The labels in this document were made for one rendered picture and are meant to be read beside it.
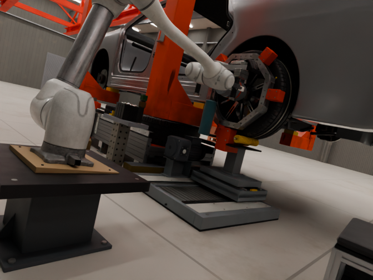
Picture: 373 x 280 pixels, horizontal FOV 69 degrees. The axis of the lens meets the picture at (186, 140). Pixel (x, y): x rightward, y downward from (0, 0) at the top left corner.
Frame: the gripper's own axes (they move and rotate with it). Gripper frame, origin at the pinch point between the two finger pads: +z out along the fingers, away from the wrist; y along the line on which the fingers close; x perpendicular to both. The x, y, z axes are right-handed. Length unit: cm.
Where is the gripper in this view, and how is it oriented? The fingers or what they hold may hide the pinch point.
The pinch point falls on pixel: (235, 88)
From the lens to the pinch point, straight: 178.8
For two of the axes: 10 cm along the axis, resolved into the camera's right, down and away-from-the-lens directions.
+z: 7.3, 1.2, 6.7
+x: 2.4, -9.7, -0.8
